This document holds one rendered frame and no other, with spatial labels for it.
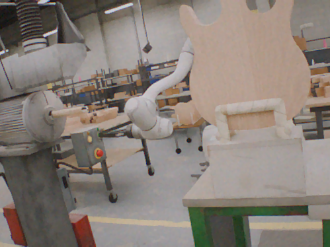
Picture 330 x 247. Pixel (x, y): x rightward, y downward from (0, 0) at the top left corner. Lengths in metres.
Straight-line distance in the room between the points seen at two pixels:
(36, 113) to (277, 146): 1.05
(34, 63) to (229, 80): 0.79
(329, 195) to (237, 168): 0.27
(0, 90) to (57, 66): 0.51
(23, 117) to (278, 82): 1.09
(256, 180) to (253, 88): 0.26
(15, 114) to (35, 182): 0.36
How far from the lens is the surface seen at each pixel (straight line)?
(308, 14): 12.12
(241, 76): 0.88
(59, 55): 1.21
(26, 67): 1.35
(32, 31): 1.38
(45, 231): 1.70
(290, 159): 0.86
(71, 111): 1.39
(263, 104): 0.84
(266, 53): 0.86
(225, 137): 0.88
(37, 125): 1.45
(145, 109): 1.38
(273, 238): 2.45
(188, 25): 0.92
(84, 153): 1.68
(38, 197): 1.65
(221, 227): 2.01
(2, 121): 1.60
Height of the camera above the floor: 1.32
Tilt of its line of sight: 9 degrees down
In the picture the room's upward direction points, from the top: 11 degrees counter-clockwise
